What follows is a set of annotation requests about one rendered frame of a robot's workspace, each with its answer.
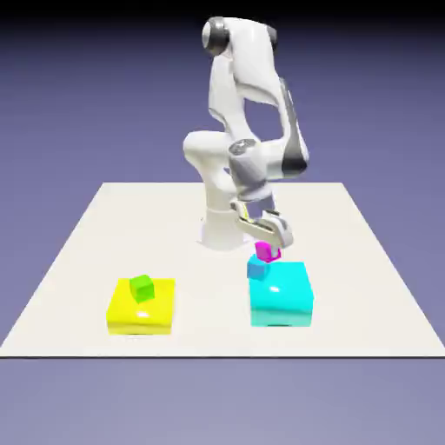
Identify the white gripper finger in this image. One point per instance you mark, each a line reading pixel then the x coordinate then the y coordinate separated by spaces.
pixel 275 253

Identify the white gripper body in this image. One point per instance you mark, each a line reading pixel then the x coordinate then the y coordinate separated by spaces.
pixel 261 229

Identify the small magenta cube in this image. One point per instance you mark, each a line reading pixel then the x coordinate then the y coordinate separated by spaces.
pixel 263 251

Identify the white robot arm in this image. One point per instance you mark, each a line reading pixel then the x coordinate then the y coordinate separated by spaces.
pixel 240 87

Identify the small blue cube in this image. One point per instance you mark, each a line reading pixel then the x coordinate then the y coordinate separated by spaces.
pixel 256 269

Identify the small green cube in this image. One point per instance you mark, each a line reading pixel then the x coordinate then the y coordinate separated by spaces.
pixel 142 288

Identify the large cyan box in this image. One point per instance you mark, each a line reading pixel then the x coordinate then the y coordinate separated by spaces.
pixel 281 295

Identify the large yellow box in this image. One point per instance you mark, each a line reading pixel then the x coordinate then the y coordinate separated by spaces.
pixel 140 313

